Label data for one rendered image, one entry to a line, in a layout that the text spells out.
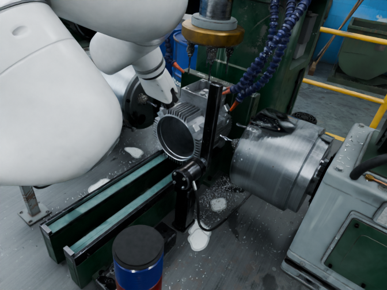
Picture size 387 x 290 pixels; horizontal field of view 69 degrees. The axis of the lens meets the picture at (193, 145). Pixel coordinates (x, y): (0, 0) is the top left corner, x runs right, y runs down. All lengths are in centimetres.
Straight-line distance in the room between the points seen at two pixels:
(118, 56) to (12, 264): 60
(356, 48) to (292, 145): 417
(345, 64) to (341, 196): 427
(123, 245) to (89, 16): 25
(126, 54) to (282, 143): 41
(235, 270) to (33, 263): 53
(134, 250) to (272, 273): 58
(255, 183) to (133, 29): 54
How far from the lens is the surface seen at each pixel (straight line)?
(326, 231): 74
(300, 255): 82
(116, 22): 31
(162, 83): 76
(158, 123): 90
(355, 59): 486
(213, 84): 68
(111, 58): 60
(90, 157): 26
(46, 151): 26
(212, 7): 81
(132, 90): 98
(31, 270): 88
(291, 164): 70
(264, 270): 87
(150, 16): 31
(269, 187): 74
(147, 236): 36
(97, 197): 83
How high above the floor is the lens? 151
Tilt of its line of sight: 35 degrees down
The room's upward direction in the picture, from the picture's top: 7 degrees clockwise
